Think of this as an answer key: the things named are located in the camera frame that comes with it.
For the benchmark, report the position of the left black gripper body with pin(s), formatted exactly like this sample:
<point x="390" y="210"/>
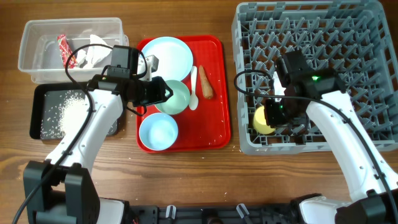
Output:
<point x="147" y="92"/>

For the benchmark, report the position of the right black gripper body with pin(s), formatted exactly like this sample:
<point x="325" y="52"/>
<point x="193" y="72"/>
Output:
<point x="280" y="114"/>

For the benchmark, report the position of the yellow plastic cup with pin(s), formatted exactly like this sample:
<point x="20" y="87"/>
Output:
<point x="260" y="122"/>

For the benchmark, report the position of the mint green bowl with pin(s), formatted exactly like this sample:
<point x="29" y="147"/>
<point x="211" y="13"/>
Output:
<point x="178" y="101"/>

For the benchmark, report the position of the light blue bowl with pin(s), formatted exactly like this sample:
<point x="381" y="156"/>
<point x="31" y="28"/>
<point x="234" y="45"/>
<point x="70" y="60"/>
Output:
<point x="158" y="131"/>

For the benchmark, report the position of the white round plate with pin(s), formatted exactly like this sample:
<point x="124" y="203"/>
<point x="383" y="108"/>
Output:
<point x="174" y="55"/>

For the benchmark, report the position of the white plastic spoon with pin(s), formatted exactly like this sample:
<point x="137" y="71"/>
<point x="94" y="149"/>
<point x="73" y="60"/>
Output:
<point x="193" y="104"/>

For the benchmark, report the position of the white napkin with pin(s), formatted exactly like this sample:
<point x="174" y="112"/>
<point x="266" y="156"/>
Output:
<point x="96" y="53"/>

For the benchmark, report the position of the orange carrot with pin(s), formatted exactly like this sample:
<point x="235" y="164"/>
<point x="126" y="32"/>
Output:
<point x="205" y="85"/>

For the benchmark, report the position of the pile of white rice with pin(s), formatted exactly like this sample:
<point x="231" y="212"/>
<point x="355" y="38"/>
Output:
<point x="62" y="112"/>

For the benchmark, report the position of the red snack wrapper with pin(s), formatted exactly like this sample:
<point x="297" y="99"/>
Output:
<point x="66" y="51"/>

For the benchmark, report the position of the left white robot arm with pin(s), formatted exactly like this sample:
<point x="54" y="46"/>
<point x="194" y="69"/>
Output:
<point x="60" y="188"/>

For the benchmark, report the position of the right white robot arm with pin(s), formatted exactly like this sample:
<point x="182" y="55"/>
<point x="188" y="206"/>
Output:
<point x="321" y="95"/>

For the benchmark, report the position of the black waste tray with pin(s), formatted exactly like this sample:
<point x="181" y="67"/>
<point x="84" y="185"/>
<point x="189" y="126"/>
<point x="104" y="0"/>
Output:
<point x="38" y="104"/>

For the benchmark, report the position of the clear plastic waste bin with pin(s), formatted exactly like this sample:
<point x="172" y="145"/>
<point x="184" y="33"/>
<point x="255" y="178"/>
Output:
<point x="39" y="54"/>

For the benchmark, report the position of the grey dishwasher rack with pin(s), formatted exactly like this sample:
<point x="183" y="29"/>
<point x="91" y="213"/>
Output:
<point x="351" y="37"/>

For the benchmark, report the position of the small white paper scrap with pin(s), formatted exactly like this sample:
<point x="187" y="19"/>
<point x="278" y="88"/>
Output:
<point x="80" y="58"/>

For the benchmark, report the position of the red serving tray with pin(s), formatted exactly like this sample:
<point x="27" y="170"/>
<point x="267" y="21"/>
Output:
<point x="207" y="127"/>

